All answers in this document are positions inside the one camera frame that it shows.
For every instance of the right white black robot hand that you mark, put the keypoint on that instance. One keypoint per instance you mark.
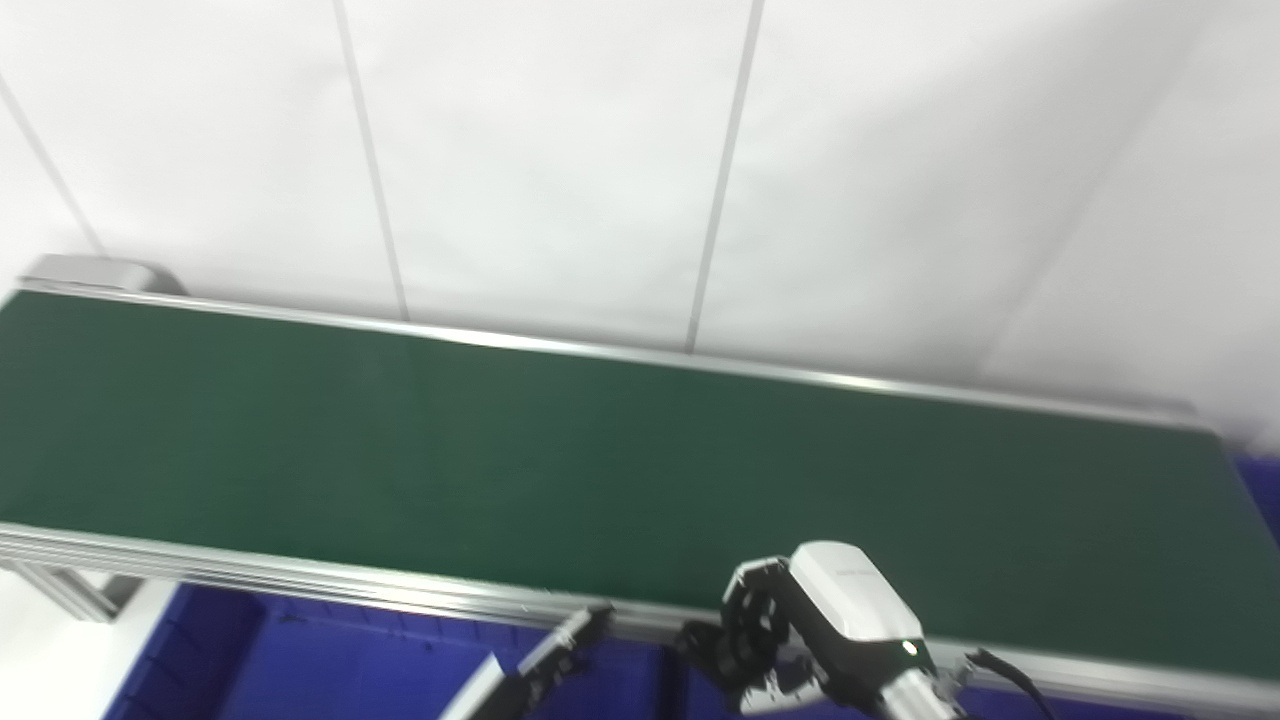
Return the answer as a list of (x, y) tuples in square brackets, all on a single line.
[(850, 610)]

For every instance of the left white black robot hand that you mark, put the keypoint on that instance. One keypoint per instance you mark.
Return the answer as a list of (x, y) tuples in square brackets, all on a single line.
[(530, 675)]

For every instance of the black flange part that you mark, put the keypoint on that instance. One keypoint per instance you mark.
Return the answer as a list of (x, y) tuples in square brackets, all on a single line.
[(715, 650)]

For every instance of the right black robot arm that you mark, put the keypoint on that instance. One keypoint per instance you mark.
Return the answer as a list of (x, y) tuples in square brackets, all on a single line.
[(920, 695)]

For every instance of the large blue plastic bin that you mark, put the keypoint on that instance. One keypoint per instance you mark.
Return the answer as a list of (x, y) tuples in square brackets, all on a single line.
[(1262, 500), (330, 670)]

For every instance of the green conveyor belt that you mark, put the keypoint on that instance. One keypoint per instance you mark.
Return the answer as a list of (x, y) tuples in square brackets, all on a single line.
[(350, 580), (600, 470)]

